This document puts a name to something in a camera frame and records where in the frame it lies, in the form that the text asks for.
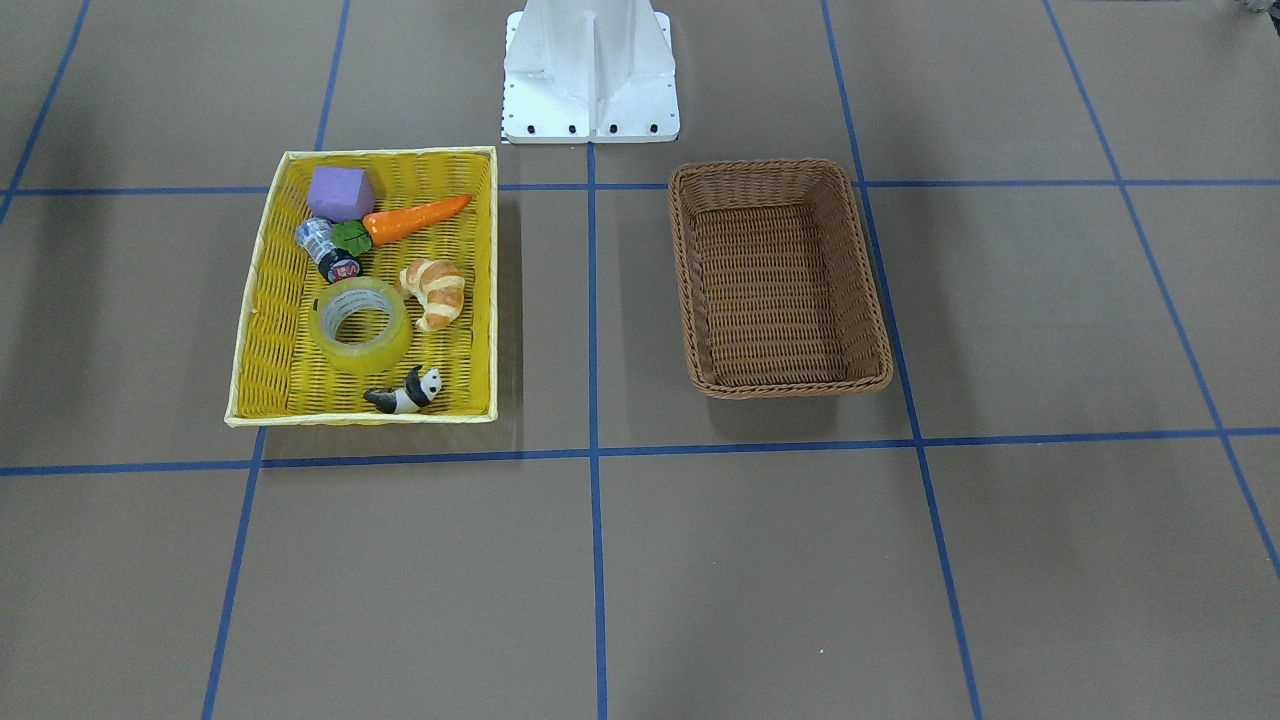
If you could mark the yellow clear tape roll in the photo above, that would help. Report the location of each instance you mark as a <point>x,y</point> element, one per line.
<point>359,326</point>

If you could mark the brown wicker basket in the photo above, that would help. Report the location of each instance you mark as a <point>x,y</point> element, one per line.
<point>778,297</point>

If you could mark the yellow woven basket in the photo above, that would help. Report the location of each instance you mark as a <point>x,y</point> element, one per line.
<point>279,379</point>

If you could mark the toy croissant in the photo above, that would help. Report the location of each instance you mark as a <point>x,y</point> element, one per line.
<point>439,287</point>

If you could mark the toy panda figure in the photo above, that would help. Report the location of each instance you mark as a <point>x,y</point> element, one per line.
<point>417,390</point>

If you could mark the orange toy carrot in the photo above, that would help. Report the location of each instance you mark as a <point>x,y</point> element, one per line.
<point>383,227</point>

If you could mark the purple foam block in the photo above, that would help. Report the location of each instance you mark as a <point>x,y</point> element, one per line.
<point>340,194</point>

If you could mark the small clear bottle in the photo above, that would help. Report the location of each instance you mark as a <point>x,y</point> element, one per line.
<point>315,236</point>

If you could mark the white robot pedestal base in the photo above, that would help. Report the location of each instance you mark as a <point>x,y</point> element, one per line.
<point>589,72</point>

